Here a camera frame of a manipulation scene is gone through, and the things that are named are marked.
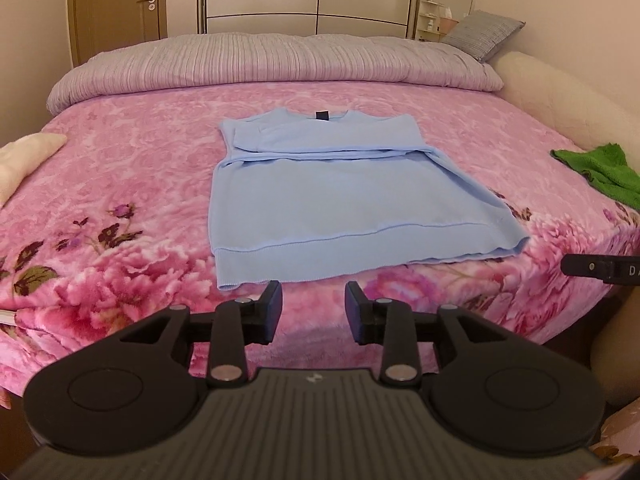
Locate light blue sweatshirt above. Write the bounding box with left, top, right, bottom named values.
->
left=208, top=108, right=528, bottom=290

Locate green cloth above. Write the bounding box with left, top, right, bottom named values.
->
left=550, top=143, right=640, bottom=210

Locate pink floral bed blanket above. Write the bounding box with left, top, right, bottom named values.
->
left=1, top=81, right=639, bottom=406

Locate grey striped rolled duvet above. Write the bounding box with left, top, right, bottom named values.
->
left=47, top=32, right=504, bottom=116

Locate grey striped pillow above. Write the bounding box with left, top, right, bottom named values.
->
left=442, top=11, right=526, bottom=63

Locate cream folded garment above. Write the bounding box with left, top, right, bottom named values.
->
left=0, top=132, right=67, bottom=206

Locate white vanity shelf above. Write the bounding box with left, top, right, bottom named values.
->
left=414, top=0, right=458, bottom=42

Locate brown wooden door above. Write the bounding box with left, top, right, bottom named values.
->
left=67, top=0, right=167, bottom=66

